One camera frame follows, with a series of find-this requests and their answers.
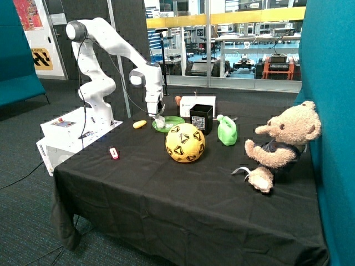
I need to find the white paper tissue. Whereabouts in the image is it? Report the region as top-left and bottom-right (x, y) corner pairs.
(154, 115), (166, 129)

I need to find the yellow toy lemon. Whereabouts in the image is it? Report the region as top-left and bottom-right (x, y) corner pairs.
(133, 120), (147, 129)

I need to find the yellow black soccer ball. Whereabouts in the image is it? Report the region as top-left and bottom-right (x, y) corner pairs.
(165, 123), (205, 163)

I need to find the white lab workbench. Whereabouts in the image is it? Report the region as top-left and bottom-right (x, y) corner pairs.
(216, 32), (301, 79)

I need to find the beige teddy bear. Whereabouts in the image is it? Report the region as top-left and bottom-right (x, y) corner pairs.
(232, 101), (321, 193)

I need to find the green plastic jug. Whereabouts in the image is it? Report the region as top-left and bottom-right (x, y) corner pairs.
(217, 114), (237, 146)

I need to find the orange black wheeled robot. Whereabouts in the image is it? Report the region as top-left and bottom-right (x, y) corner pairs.
(262, 54), (295, 80)

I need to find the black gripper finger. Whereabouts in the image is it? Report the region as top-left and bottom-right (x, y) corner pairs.
(158, 101), (165, 111)

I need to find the black tablecloth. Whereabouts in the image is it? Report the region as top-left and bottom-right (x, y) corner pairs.
(50, 101), (330, 265)

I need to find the red white small device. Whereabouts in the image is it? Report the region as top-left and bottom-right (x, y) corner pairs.
(109, 146), (120, 160)

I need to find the red poster on wall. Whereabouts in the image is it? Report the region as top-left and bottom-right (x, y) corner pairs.
(13, 0), (44, 31)

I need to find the white tissue box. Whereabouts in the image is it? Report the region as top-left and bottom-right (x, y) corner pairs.
(179, 95), (217, 117)

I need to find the black marker pen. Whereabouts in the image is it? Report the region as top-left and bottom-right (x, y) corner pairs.
(78, 131), (94, 139)

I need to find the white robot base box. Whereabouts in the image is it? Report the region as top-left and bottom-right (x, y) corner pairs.
(37, 107), (123, 176)

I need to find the yellow black sign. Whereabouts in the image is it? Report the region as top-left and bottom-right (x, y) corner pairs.
(31, 48), (53, 71)

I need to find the black square container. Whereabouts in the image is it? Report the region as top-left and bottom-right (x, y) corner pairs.
(190, 104), (213, 135)

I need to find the orange toy fruit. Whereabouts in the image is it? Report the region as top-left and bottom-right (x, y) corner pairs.
(175, 96), (181, 106)

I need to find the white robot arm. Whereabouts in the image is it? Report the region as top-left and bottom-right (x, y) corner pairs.
(66, 18), (165, 128)

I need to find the teal sofa left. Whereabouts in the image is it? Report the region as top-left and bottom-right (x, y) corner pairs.
(1, 0), (46, 106)

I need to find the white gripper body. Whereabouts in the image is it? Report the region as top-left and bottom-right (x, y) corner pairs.
(145, 93), (164, 117)

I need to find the teal partition right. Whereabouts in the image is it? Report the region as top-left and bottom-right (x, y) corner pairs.
(296, 1), (354, 265)

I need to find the green plastic plate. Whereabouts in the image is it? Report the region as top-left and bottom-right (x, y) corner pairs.
(152, 116), (185, 133)

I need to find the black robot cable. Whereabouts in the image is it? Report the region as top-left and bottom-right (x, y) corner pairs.
(76, 37), (150, 150)

